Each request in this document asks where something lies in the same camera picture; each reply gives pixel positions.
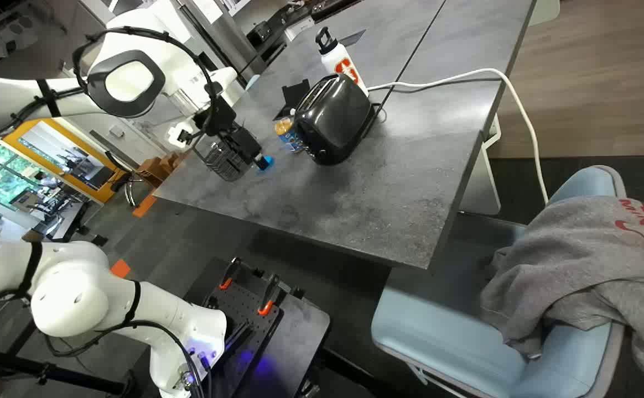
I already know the white power cable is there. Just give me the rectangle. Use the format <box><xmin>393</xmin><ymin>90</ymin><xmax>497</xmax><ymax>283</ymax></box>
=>
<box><xmin>365</xmin><ymin>67</ymin><xmax>554</xmax><ymax>206</ymax></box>

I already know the white water bottle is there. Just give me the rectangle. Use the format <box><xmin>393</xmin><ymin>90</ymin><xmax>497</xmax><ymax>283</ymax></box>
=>
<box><xmin>314</xmin><ymin>26</ymin><xmax>368</xmax><ymax>90</ymax></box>

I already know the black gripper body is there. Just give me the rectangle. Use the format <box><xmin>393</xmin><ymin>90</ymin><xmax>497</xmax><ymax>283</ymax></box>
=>
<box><xmin>193</xmin><ymin>100</ymin><xmax>263</xmax><ymax>167</ymax></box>

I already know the light blue chair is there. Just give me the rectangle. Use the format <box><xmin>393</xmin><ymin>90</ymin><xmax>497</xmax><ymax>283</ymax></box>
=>
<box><xmin>371</xmin><ymin>163</ymin><xmax>628</xmax><ymax>398</ymax></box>

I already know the small blue can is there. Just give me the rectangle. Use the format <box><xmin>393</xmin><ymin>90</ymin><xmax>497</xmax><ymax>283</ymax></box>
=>
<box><xmin>273</xmin><ymin>118</ymin><xmax>304</xmax><ymax>154</ymax></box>

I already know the black bread toaster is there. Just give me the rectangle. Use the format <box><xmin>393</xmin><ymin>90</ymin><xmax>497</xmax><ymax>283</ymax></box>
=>
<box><xmin>295</xmin><ymin>75</ymin><xmax>374</xmax><ymax>167</ymax></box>

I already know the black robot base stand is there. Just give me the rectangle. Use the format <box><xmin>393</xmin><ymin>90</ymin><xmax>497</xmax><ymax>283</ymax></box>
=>
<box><xmin>187</xmin><ymin>257</ymin><xmax>331</xmax><ymax>398</ymax></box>

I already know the small blue block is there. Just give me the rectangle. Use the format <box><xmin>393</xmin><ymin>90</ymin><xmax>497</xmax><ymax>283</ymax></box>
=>
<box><xmin>254</xmin><ymin>154</ymin><xmax>275</xmax><ymax>171</ymax></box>

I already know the grey metal box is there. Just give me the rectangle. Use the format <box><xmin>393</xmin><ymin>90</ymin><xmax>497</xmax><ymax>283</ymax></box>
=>
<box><xmin>195</xmin><ymin>135</ymin><xmax>250</xmax><ymax>182</ymax></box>

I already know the grey sweatshirt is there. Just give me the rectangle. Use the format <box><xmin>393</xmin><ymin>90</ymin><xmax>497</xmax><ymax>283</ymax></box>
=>
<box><xmin>481</xmin><ymin>196</ymin><xmax>644</xmax><ymax>371</ymax></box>

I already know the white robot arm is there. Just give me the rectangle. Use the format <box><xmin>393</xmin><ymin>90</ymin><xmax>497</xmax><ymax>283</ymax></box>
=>
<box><xmin>0</xmin><ymin>26</ymin><xmax>233</xmax><ymax>398</ymax></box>

